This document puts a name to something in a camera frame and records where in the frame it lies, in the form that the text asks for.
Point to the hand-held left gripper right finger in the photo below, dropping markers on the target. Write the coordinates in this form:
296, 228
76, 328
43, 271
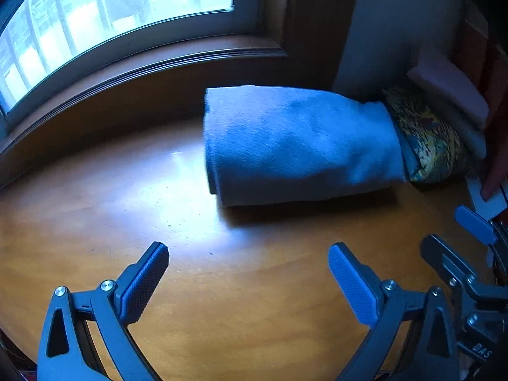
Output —
353, 285

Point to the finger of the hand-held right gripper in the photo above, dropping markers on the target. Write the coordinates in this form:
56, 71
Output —
474, 222
444, 258

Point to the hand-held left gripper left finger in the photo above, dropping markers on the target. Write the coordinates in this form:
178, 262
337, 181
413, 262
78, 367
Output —
143, 281

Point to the blue fleece pants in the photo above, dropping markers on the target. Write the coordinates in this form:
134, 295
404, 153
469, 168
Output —
301, 147

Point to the small white box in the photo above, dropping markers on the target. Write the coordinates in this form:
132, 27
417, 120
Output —
478, 202

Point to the wooden window sill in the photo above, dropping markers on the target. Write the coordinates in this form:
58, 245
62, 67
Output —
119, 83

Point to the window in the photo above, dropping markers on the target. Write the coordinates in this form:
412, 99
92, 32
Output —
99, 27

